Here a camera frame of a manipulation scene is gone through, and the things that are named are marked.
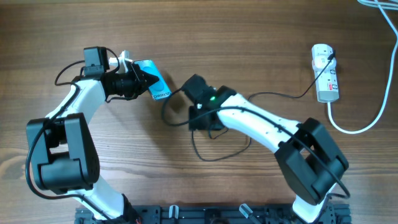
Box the blue Galaxy smartphone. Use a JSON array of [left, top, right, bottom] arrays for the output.
[[133, 59, 172, 101]]

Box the black charger cable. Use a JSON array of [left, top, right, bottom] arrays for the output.
[[191, 51, 336, 162]]

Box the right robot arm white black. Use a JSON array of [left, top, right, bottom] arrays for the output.
[[181, 75, 349, 223]]

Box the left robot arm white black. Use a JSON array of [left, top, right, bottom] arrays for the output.
[[25, 47, 163, 223]]

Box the white charger plug adapter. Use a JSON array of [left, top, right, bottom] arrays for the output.
[[312, 54, 336, 72]]

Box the white power strip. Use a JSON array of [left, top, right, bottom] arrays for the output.
[[312, 44, 340, 103]]

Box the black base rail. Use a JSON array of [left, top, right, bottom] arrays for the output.
[[74, 203, 352, 224]]

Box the white power strip cord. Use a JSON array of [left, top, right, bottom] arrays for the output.
[[326, 0, 398, 135]]

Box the white cable top corner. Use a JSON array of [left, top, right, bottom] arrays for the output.
[[356, 0, 398, 11]]

